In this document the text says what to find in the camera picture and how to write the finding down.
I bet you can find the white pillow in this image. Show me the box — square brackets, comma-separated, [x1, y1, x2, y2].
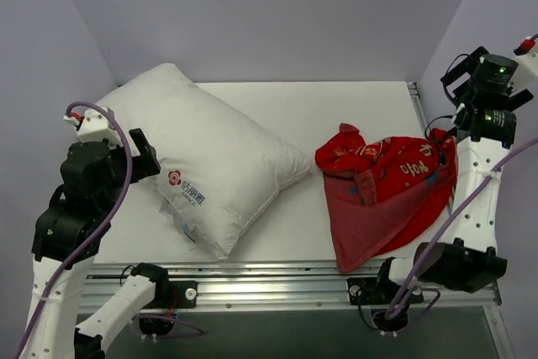
[98, 63, 312, 261]

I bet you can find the red printed pillowcase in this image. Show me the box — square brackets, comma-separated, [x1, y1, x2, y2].
[314, 124, 457, 273]

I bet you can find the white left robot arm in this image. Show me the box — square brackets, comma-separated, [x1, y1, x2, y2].
[15, 129, 171, 358]

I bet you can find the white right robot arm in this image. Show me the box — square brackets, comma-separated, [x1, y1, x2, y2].
[348, 36, 537, 309]

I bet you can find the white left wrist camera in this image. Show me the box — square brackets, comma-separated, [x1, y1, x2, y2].
[63, 108, 122, 147]

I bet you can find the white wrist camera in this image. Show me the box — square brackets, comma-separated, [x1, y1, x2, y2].
[510, 34, 537, 90]
[63, 108, 122, 147]

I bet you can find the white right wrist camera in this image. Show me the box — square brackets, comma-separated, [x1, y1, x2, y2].
[510, 34, 537, 90]

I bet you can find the right side aluminium rail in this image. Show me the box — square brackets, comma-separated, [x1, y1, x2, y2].
[407, 82, 428, 132]

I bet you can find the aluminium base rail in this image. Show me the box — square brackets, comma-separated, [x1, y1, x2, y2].
[79, 260, 502, 314]

